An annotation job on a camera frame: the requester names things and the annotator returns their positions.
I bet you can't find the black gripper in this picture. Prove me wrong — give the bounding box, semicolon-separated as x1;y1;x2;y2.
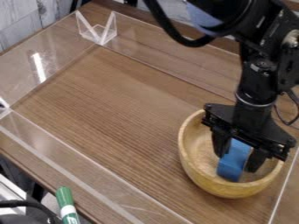
202;103;297;173

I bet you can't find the blue rectangular block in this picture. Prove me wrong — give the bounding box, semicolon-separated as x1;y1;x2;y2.
217;138;251;182

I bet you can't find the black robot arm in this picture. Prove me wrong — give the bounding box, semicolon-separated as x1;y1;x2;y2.
187;0;299;172

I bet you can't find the brown wooden bowl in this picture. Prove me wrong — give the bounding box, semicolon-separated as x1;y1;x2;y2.
178;109;285;199

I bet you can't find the green marker pen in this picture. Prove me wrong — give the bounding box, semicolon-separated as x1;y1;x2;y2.
55;186;80;224

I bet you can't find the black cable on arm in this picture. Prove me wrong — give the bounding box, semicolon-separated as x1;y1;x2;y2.
142;0;255;49

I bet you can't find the clear acrylic tray wall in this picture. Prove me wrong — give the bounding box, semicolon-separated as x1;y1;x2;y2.
0;98;191;224

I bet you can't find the clear acrylic corner bracket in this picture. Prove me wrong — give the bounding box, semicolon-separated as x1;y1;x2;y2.
75;10;118;46

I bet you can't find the black cable at bottom left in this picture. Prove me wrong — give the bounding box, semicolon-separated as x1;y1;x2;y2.
0;199;60;224

